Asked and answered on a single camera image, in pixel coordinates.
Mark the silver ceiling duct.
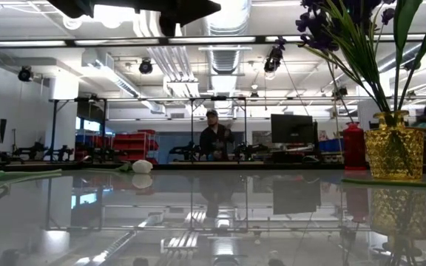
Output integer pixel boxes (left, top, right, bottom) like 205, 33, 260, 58
201, 0, 253, 77

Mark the red vase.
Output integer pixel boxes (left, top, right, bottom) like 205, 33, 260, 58
342, 121, 368, 171

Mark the black crossbar with light strip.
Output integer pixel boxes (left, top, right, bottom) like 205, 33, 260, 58
0, 34, 426, 49

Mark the white ceiling duct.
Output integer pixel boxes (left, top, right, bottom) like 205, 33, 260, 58
81, 47, 168, 115

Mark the black ceiling spot lamp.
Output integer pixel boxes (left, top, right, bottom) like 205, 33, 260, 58
263, 46, 285, 74
16, 65, 35, 83
138, 58, 154, 75

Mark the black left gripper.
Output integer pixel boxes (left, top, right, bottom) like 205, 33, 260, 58
46, 0, 222, 37

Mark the white artificial tulip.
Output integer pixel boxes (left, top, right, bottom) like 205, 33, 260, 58
118, 158, 154, 174
341, 178, 426, 188

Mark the black desk monitor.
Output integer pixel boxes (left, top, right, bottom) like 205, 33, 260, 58
270, 113, 316, 145

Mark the yellow textured glass vase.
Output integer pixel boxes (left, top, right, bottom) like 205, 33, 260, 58
363, 109, 426, 182

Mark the purple flower grassy sprig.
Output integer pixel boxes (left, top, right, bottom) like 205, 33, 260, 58
294, 0, 393, 114

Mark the red storage shelf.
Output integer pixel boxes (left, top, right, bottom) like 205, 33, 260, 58
112, 128, 160, 165

